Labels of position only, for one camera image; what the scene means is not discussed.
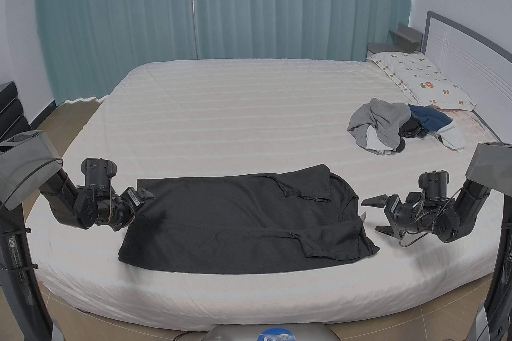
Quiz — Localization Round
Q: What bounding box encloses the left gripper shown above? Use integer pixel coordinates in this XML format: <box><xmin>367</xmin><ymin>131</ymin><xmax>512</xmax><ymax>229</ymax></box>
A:
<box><xmin>112</xmin><ymin>187</ymin><xmax>157</xmax><ymax>230</ymax></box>

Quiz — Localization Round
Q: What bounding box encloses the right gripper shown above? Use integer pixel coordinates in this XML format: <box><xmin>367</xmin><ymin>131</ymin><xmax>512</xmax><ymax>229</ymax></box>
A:
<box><xmin>361</xmin><ymin>194</ymin><xmax>421</xmax><ymax>240</ymax></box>

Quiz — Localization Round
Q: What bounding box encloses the black T-shirt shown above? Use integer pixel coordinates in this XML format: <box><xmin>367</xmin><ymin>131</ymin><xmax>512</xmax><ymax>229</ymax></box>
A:
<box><xmin>118</xmin><ymin>164</ymin><xmax>381</xmax><ymax>275</ymax></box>

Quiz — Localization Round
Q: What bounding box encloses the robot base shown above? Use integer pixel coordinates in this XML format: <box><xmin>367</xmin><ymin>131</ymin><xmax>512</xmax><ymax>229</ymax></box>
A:
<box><xmin>202</xmin><ymin>323</ymin><xmax>333</xmax><ymax>341</ymax></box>

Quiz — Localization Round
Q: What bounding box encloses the pile of clothes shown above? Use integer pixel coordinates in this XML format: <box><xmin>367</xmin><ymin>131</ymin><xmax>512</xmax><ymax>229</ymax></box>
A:
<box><xmin>347</xmin><ymin>98</ymin><xmax>466</xmax><ymax>155</ymax></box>

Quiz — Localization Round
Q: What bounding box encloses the bed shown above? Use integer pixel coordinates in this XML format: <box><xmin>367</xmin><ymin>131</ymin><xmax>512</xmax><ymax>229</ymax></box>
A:
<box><xmin>30</xmin><ymin>10</ymin><xmax>512</xmax><ymax>332</ymax></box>

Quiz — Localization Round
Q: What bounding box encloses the white printed pillow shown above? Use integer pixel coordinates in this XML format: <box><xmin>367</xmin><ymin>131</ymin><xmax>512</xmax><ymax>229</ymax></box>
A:
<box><xmin>366</xmin><ymin>51</ymin><xmax>477</xmax><ymax>111</ymax></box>

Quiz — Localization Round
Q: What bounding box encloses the dark grey chest of drawers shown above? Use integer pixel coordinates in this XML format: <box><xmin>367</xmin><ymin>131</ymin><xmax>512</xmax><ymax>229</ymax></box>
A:
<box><xmin>0</xmin><ymin>81</ymin><xmax>33</xmax><ymax>142</ymax></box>

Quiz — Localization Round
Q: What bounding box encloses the grey bedside table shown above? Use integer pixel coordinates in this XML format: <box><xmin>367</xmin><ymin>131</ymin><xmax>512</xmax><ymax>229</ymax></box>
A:
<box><xmin>367</xmin><ymin>23</ymin><xmax>423</xmax><ymax>54</ymax></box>

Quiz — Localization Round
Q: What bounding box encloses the black cable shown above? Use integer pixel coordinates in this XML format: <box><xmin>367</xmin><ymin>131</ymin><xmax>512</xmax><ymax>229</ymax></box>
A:
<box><xmin>0</xmin><ymin>157</ymin><xmax>65</xmax><ymax>212</ymax></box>
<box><xmin>399</xmin><ymin>229</ymin><xmax>437</xmax><ymax>249</ymax></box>

